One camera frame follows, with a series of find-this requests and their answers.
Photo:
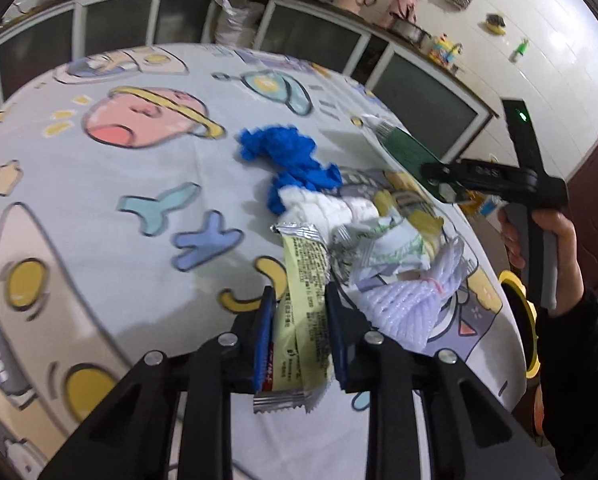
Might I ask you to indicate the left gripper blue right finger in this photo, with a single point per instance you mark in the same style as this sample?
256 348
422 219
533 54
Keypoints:
337 334

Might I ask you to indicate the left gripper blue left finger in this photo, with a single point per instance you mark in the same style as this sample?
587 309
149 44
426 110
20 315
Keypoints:
261 336

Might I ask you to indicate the yellow wrapper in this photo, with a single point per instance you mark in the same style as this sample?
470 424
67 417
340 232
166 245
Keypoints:
300 359

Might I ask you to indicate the white plastic bag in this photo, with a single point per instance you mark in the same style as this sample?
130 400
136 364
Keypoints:
324 207

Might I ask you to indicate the dark green wrapper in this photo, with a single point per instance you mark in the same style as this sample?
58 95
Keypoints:
403 152

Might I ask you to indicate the blue glove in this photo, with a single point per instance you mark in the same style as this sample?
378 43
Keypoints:
289 159

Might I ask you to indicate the white green wrapper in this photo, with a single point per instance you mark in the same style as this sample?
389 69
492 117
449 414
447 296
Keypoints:
385 246

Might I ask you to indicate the kitchen counter cabinets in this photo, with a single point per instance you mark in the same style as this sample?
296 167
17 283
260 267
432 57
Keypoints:
428 98

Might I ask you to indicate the yellow rimmed trash bin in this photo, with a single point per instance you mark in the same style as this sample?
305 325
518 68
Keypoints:
525 318

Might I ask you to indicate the detergent bottles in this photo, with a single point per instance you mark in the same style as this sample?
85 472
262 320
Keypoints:
444 51

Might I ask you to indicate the cartoon printed tablecloth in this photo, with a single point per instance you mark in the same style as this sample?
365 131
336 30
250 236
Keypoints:
133 216

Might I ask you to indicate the steel pot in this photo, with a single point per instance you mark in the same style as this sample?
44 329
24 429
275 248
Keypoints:
409 31

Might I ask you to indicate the pink thermos right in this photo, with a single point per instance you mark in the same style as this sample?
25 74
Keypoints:
404 10

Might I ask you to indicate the white sack under counter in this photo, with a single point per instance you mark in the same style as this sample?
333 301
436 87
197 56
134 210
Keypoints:
237 24

